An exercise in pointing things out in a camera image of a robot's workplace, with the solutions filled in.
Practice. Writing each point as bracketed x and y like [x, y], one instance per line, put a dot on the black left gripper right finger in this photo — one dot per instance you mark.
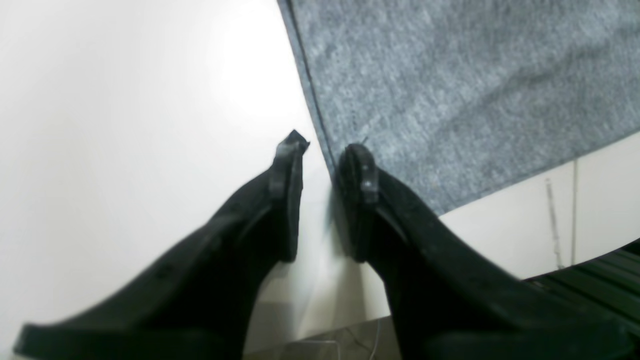
[447, 301]

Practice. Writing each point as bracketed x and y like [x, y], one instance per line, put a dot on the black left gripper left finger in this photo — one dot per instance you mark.
[195, 301]

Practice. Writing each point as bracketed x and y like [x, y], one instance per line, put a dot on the grey t-shirt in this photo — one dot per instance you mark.
[459, 99]

